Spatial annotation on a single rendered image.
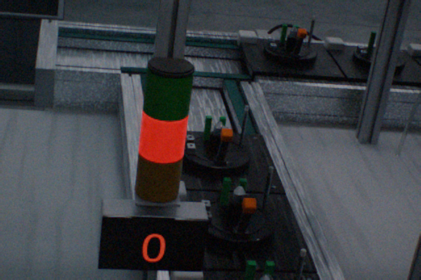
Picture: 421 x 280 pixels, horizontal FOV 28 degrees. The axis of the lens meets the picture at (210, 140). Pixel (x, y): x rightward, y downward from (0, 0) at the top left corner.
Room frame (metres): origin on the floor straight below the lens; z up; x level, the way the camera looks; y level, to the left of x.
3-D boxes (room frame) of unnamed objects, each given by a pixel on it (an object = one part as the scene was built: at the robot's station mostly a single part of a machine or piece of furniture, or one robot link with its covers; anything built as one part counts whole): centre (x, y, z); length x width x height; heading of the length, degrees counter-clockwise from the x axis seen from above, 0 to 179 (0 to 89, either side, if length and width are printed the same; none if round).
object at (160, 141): (0.84, 0.05, 1.33); 0.05 x 0.05 x 0.05
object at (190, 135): (1.49, -0.01, 1.01); 0.24 x 0.24 x 0.13; 11
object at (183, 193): (1.25, -0.06, 1.01); 0.24 x 0.24 x 0.13; 11
